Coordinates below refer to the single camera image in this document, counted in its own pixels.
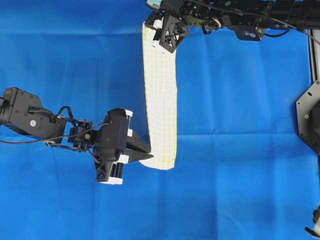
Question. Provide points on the aluminium frame rail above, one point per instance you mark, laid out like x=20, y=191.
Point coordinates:
x=314, y=55

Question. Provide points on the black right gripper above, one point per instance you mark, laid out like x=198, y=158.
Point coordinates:
x=170, y=28

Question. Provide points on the yellow checked towel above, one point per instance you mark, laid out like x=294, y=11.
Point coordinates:
x=161, y=99

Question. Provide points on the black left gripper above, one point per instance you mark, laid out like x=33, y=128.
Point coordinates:
x=112, y=141

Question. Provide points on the blue table cloth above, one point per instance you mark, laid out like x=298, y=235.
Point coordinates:
x=241, y=172

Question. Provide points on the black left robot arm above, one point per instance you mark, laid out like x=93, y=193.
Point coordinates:
x=23, y=113

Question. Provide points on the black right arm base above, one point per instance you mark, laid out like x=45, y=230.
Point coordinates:
x=308, y=117

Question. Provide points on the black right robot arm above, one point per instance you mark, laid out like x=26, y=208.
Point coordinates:
x=250, y=20

